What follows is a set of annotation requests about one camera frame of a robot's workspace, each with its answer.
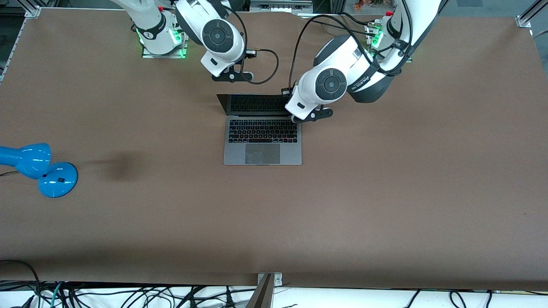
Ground grey laptop with black keyboard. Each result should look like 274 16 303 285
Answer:
216 93 303 166

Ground brown table cover sheet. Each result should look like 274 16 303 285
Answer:
0 8 548 292

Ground dark metal beam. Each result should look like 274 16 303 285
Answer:
245 274 274 308

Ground grey metal equipment box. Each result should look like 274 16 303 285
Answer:
250 0 314 14

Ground blue desk lamp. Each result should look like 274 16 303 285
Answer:
0 143 79 198

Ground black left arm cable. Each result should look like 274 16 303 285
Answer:
280 13 414 97

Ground small metal table bracket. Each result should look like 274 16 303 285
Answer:
257 272 283 287

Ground long black table cable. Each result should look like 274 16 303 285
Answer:
306 18 372 37

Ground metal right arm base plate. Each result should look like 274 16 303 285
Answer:
141 19 189 59

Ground short black table cable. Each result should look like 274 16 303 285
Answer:
340 12 369 27

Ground teal floor cable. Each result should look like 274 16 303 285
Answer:
50 281 66 308

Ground thick black floor cable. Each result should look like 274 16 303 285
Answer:
0 259 41 308

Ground aluminium frame profile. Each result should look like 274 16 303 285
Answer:
13 0 42 18
516 0 548 29

